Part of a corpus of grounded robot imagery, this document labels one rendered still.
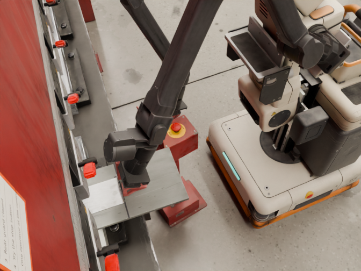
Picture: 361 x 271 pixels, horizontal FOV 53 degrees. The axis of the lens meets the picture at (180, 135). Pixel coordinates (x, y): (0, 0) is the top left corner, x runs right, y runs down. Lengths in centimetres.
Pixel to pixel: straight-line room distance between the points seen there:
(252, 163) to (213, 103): 72
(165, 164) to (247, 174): 88
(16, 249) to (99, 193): 74
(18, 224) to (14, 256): 4
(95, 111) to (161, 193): 50
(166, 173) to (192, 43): 42
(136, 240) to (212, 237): 97
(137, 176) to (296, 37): 54
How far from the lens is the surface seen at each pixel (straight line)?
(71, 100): 84
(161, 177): 105
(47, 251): 41
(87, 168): 73
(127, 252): 110
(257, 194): 185
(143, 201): 102
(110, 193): 104
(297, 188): 191
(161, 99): 81
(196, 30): 78
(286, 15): 94
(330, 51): 112
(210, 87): 260
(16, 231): 33
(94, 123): 135
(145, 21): 119
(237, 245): 203
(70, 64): 154
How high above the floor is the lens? 192
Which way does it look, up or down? 55 degrees down
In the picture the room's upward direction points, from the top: 3 degrees counter-clockwise
